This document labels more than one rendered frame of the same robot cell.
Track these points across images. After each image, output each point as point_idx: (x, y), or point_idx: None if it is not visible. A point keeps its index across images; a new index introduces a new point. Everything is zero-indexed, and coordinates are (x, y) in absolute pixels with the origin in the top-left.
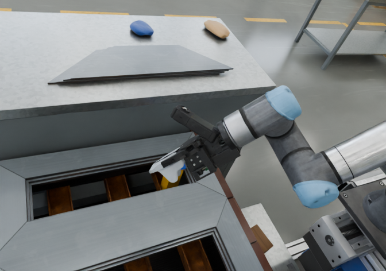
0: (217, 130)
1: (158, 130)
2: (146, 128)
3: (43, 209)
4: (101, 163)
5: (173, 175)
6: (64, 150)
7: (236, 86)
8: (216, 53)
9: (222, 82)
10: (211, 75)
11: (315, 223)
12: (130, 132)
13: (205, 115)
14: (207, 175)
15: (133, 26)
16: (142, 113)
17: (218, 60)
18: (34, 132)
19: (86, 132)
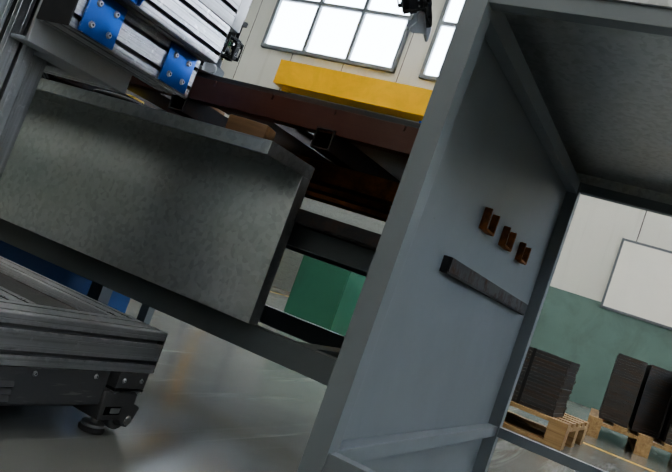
0: None
1: (507, 159)
2: (515, 156)
3: None
4: None
5: (412, 22)
6: (530, 212)
7: (511, 17)
8: (641, 32)
9: (532, 32)
10: (561, 43)
11: (246, 13)
12: (519, 168)
13: (494, 105)
14: None
15: None
16: (529, 125)
17: (610, 31)
18: (549, 178)
19: (535, 174)
